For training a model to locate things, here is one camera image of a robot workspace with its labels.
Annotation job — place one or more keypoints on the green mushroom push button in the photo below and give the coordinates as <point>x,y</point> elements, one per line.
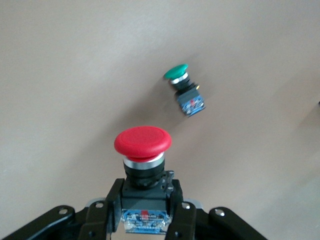
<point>186,96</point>

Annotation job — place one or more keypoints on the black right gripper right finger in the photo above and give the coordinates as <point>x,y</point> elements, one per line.
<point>180,215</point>

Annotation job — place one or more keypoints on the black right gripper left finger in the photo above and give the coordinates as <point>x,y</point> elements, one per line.
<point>110,202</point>

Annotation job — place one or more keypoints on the red mushroom push button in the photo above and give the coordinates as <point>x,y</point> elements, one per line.
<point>142,142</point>

